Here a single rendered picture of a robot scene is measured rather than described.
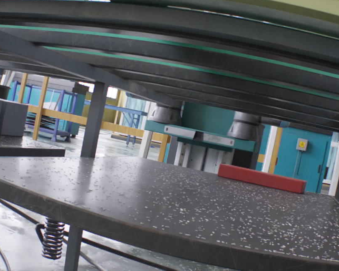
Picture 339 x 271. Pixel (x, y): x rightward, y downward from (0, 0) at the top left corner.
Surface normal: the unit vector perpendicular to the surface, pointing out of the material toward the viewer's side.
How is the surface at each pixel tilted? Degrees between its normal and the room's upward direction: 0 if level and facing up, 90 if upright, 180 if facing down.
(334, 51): 90
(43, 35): 90
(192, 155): 90
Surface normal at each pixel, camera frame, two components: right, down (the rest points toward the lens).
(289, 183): -0.50, -0.11
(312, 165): -0.28, -0.07
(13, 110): 0.94, 0.19
